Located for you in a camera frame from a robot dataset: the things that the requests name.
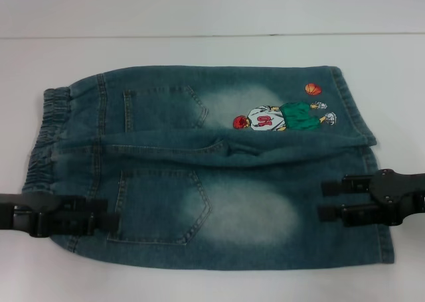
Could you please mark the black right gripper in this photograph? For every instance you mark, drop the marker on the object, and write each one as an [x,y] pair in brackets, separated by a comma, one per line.
[398,197]

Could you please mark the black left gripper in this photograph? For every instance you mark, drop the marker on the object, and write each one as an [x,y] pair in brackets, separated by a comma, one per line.
[23,212]

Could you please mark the blue denim shorts with cartoon print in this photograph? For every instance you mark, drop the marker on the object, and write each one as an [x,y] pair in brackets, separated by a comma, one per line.
[232,189]

